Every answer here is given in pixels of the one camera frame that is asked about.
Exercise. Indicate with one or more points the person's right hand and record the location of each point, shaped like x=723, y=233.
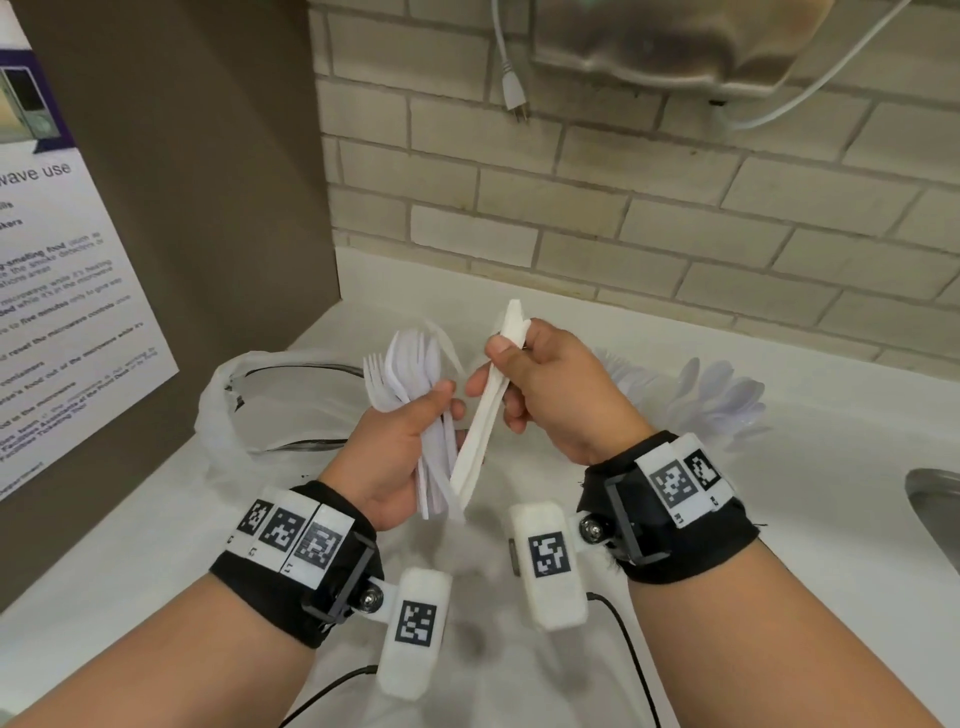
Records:
x=570, y=397

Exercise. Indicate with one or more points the person's left hand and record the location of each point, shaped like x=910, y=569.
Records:
x=382, y=457

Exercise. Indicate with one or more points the bunch of white plastic forks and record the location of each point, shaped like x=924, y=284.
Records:
x=630, y=375

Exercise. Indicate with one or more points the bundle of white plastic cutlery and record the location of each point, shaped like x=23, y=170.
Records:
x=409, y=360

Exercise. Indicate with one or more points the bunch of white plastic spoons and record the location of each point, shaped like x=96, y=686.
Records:
x=720, y=397

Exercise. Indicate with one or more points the clear zip bag black zipper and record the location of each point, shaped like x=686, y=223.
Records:
x=217, y=420

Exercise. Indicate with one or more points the person's left forearm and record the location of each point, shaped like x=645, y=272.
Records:
x=165, y=660

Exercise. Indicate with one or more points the person's right forearm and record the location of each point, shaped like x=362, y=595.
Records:
x=750, y=645

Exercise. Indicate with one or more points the white power plug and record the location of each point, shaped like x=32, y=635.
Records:
x=514, y=82

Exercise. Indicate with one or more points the white paper notice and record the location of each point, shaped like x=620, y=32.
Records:
x=67, y=300

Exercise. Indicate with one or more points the stainless steel sink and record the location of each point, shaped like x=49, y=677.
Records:
x=937, y=510

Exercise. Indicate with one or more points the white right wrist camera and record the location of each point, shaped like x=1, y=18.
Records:
x=551, y=600

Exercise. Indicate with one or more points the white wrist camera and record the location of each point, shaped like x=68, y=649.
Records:
x=412, y=667
x=551, y=600

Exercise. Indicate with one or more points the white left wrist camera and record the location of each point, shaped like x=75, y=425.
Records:
x=412, y=667

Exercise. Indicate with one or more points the white wall appliance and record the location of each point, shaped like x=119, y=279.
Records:
x=675, y=45

